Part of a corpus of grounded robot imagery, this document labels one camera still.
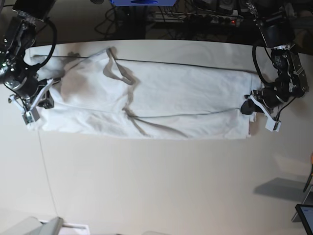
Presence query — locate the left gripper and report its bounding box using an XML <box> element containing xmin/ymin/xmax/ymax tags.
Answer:
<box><xmin>240</xmin><ymin>88</ymin><xmax>284</xmax><ymax>120</ymax></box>

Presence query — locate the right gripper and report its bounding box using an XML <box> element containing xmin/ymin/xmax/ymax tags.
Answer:
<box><xmin>7</xmin><ymin>78</ymin><xmax>54</xmax><ymax>113</ymax></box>

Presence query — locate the white T-shirt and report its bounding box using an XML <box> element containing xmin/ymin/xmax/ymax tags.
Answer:
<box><xmin>27</xmin><ymin>49</ymin><xmax>261</xmax><ymax>140</ymax></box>

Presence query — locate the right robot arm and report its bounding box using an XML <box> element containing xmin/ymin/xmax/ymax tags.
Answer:
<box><xmin>0</xmin><ymin>0</ymin><xmax>57</xmax><ymax>113</ymax></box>

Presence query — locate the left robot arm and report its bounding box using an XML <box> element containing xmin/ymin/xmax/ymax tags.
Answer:
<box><xmin>39</xmin><ymin>48</ymin><xmax>306</xmax><ymax>126</ymax></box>

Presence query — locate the black power strip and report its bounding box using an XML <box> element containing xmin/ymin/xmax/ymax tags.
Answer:
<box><xmin>148</xmin><ymin>12</ymin><xmax>244</xmax><ymax>27</ymax></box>

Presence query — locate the grey monitor stand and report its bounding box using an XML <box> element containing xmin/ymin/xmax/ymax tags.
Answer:
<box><xmin>291</xmin><ymin>186</ymin><xmax>313</xmax><ymax>222</ymax></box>

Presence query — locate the computer monitor screen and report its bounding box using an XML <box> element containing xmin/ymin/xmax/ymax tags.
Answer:
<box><xmin>295</xmin><ymin>204</ymin><xmax>313</xmax><ymax>235</ymax></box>

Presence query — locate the blue box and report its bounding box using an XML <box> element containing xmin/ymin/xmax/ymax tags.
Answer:
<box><xmin>110</xmin><ymin>0</ymin><xmax>177</xmax><ymax>6</ymax></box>

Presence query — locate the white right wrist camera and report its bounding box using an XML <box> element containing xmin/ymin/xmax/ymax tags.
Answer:
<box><xmin>22</xmin><ymin>108</ymin><xmax>40</xmax><ymax>125</ymax></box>

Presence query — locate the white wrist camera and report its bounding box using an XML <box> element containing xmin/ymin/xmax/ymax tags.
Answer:
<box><xmin>265</xmin><ymin>118</ymin><xmax>281</xmax><ymax>132</ymax></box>
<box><xmin>22</xmin><ymin>108</ymin><xmax>40</xmax><ymax>125</ymax></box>

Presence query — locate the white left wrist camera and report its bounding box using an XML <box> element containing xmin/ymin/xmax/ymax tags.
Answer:
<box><xmin>265</xmin><ymin>118</ymin><xmax>281</xmax><ymax>132</ymax></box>

